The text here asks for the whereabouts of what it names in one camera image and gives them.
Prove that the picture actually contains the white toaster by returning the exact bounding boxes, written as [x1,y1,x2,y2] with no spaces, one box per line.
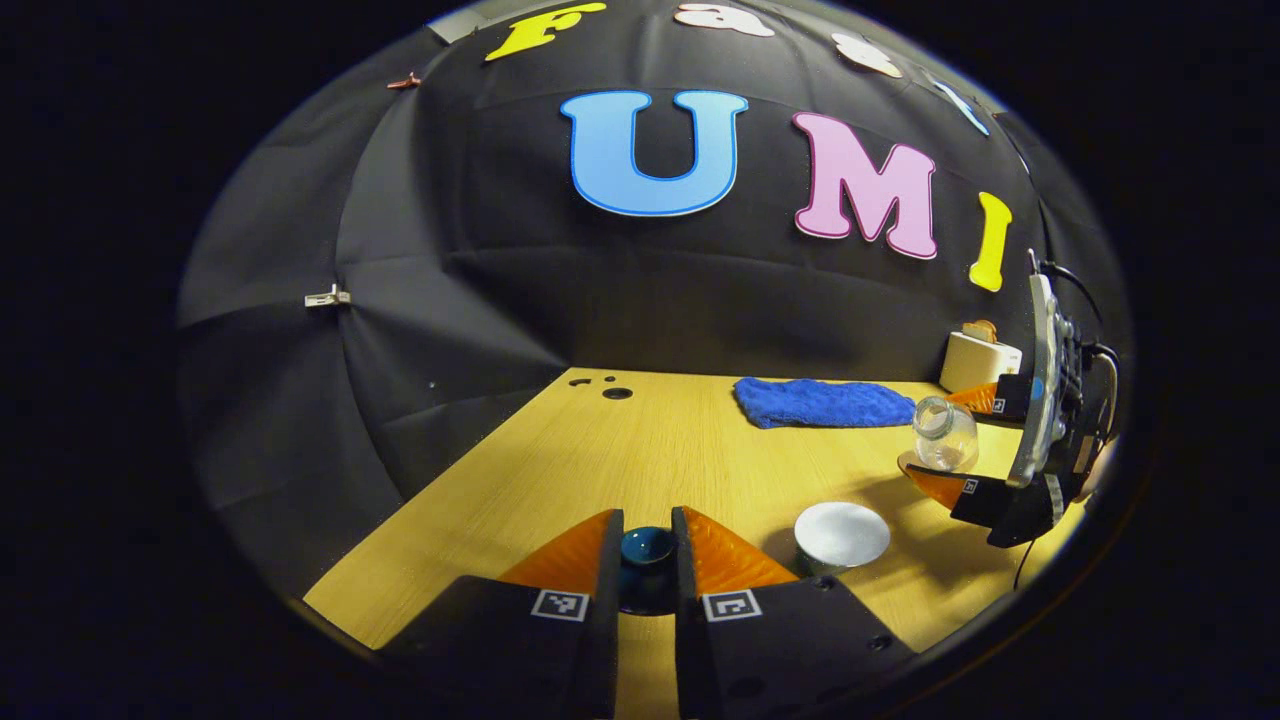
[939,330,1023,394]

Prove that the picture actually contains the blue towel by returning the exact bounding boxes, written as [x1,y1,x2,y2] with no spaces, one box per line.
[733,376,918,430]

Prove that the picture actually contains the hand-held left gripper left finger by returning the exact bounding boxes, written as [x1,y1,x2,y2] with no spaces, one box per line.
[380,508,626,720]

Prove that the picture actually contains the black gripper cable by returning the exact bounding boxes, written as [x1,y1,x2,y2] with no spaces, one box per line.
[1038,258,1107,331]

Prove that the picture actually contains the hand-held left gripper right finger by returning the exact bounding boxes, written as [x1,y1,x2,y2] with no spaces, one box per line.
[670,505,916,720]

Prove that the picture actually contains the dark blue teacup lid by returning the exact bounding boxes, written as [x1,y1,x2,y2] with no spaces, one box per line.
[618,526,681,616]

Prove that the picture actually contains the green teacup white inside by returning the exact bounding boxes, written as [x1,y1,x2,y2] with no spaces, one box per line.
[794,501,892,578]

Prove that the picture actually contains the clear plastic water bottle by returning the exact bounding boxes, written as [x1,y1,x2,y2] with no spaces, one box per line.
[912,395,980,474]

